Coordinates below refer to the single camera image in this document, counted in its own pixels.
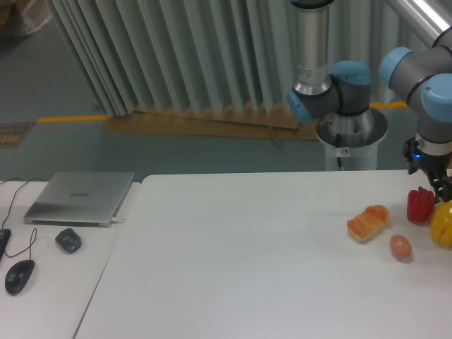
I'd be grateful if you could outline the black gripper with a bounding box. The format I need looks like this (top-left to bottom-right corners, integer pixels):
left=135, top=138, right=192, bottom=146
left=402, top=138, right=452, bottom=203

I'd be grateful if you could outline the red bell pepper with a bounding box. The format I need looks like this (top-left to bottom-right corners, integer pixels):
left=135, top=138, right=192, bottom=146
left=407, top=186, right=435, bottom=222

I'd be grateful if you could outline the yellow bell pepper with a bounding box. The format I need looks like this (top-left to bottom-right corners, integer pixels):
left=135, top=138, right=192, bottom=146
left=430, top=201, right=452, bottom=247

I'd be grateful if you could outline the black computer mouse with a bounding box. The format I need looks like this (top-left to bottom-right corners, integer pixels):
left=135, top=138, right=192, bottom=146
left=4, top=259, right=35, bottom=296

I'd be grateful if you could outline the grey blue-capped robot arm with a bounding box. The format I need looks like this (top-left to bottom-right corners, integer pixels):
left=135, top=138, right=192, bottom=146
left=286, top=1, right=451, bottom=202

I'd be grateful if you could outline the brown egg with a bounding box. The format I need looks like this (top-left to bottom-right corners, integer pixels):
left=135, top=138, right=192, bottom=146
left=389, top=234, right=412, bottom=263

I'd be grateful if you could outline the orange braided bread loaf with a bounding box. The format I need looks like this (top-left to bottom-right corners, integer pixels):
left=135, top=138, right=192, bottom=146
left=347, top=205, right=390, bottom=243

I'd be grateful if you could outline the brown cardboard sheet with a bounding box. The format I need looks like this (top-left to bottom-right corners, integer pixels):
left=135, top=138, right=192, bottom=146
left=102, top=102, right=318, bottom=147

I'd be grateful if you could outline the pale green folding curtain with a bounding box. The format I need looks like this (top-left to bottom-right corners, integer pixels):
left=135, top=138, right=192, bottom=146
left=47, top=1, right=428, bottom=116

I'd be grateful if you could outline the silver closed laptop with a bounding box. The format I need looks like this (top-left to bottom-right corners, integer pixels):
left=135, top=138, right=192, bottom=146
left=23, top=172, right=134, bottom=227

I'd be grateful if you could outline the black earbud case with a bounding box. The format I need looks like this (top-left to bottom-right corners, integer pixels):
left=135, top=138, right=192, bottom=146
left=55, top=228, right=82, bottom=254

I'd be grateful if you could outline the black keyboard edge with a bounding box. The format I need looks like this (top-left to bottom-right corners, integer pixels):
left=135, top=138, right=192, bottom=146
left=0, top=229, right=11, bottom=260

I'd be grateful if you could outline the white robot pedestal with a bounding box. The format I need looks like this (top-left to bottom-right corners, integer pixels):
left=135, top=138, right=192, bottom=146
left=316, top=108, right=388, bottom=171

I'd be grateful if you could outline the black mouse cable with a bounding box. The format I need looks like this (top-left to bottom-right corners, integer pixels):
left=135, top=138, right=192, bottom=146
left=5, top=227, right=38, bottom=261

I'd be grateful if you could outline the black laptop cable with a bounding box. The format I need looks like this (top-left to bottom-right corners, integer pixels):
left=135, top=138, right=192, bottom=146
left=0, top=177, right=47, bottom=230

